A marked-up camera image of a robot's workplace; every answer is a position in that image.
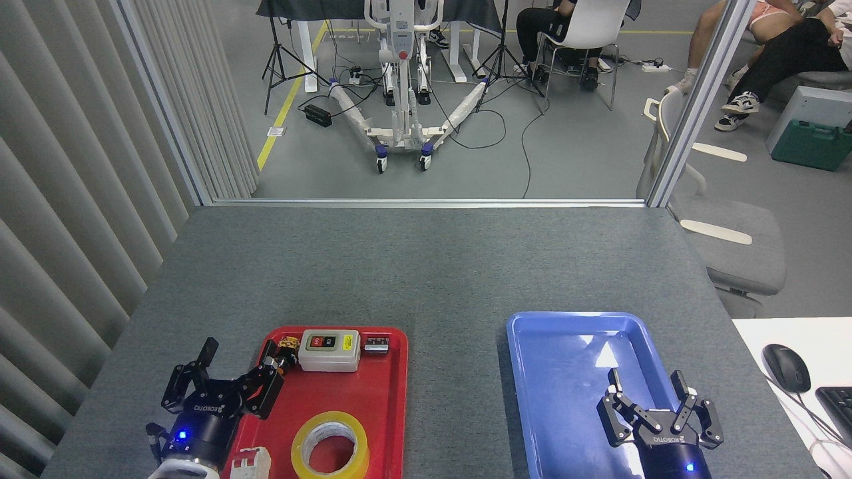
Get white circuit breaker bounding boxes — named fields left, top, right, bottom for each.
left=228, top=446, right=272, bottom=479

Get black computer mouse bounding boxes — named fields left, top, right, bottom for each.
left=761, top=343, right=812, bottom=394

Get person on white chair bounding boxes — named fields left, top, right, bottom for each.
left=514, top=0, right=644, bottom=92

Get white switch box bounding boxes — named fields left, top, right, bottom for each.
left=298, top=329, right=361, bottom=373

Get black keyboard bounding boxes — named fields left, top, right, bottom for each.
left=815, top=386, right=852, bottom=448

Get person with black trousers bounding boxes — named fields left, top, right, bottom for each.
left=714, top=0, right=852, bottom=132

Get yellow tape roll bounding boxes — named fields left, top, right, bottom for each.
left=291, top=410, right=370, bottom=479

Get black floor cable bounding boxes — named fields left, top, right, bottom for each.
left=518, top=93, right=550, bottom=200

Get grey vertical blinds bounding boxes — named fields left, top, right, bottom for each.
left=0, top=0, right=261, bottom=479

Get grey box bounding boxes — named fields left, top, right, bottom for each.
left=765, top=85, right=852, bottom=156

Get silver frame post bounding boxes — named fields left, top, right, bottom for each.
left=116, top=0, right=215, bottom=208
left=646, top=0, right=757, bottom=209

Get green case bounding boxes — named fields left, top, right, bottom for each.
left=771, top=118, right=852, bottom=173

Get black tripod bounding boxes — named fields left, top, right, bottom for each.
left=262, top=0, right=331, bottom=116
left=473, top=0, right=547, bottom=115

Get silver frame rail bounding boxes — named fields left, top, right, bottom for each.
left=212, top=198, right=650, bottom=209

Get yellow black push button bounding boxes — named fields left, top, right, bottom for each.
left=262, top=336, right=301, bottom=377

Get grey upholstered chair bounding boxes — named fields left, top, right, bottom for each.
left=635, top=86, right=788, bottom=319

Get red plastic tray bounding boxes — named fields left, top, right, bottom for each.
left=220, top=325, right=409, bottom=479

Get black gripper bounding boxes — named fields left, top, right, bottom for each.
left=596, top=367, right=726, bottom=479
left=162, top=337, right=287, bottom=468

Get person with bare legs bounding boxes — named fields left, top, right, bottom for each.
left=664, top=0, right=807, bottom=96

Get white side table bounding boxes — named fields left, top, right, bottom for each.
left=732, top=317, right=852, bottom=479

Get desk with black cloth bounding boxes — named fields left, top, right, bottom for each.
left=256, top=0, right=505, bottom=94

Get blue plastic tray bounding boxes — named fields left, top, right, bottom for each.
left=506, top=311, right=710, bottom=479

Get white chair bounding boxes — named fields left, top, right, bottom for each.
left=534, top=0, right=633, bottom=112

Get white wheeled stand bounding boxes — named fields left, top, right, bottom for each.
left=329, top=0, right=491, bottom=175

